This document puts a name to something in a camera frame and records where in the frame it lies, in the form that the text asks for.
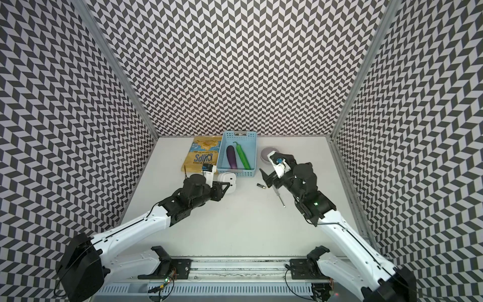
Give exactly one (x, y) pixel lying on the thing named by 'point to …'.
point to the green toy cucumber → (243, 156)
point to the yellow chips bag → (204, 150)
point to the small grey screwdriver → (277, 193)
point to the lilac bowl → (263, 156)
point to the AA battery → (261, 185)
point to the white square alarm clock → (229, 177)
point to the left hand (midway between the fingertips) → (225, 186)
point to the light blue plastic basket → (237, 153)
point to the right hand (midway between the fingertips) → (271, 164)
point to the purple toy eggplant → (231, 156)
